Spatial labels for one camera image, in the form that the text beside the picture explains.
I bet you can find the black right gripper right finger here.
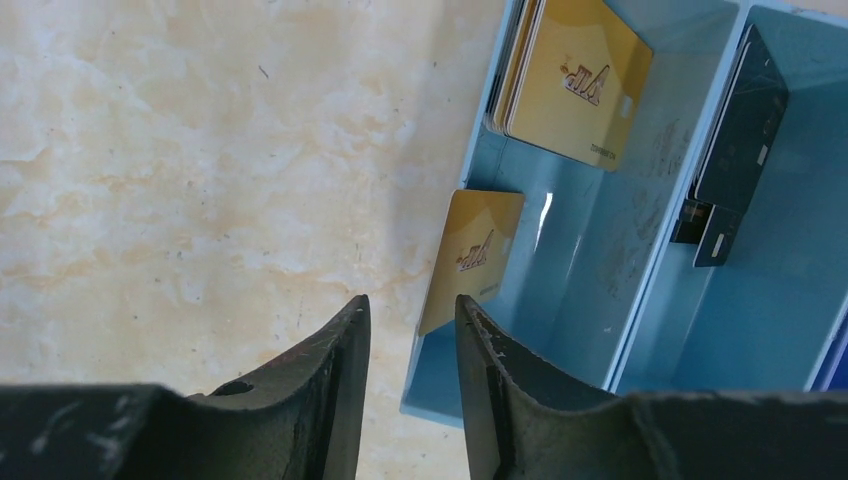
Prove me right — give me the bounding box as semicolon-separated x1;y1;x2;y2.
455;295;847;479

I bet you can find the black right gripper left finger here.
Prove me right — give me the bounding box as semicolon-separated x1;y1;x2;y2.
1;295;371;479

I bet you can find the light blue drawer organizer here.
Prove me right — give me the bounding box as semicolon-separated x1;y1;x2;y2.
399;0;848;431

